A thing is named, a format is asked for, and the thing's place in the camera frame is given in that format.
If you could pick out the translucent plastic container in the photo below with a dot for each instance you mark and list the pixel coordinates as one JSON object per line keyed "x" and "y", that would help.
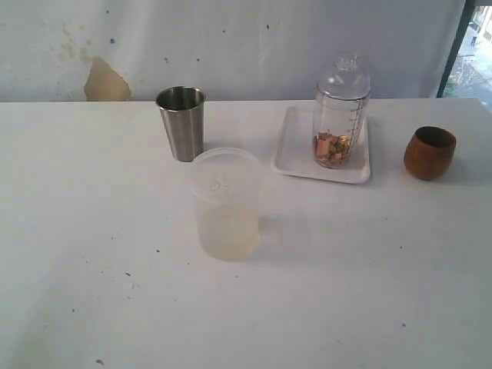
{"x": 225, "y": 183}

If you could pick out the fruit pieces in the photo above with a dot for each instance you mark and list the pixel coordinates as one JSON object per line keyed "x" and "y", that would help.
{"x": 331, "y": 151}

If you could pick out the stainless steel cup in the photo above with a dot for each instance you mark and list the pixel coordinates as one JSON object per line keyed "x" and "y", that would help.
{"x": 182, "y": 113}

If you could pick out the clear graduated shaker cup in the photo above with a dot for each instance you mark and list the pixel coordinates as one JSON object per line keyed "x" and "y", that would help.
{"x": 339, "y": 117}

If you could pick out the clear shaker lid dome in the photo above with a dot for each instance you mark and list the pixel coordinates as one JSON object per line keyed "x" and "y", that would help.
{"x": 345, "y": 79}

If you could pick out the brown wooden cup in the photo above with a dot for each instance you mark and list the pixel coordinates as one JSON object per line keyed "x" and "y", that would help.
{"x": 429, "y": 153}

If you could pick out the white rectangular tray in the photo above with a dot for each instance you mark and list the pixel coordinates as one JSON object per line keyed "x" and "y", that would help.
{"x": 293, "y": 155}

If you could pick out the window frame dark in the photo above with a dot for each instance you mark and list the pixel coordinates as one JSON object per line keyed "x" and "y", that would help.
{"x": 465, "y": 18}

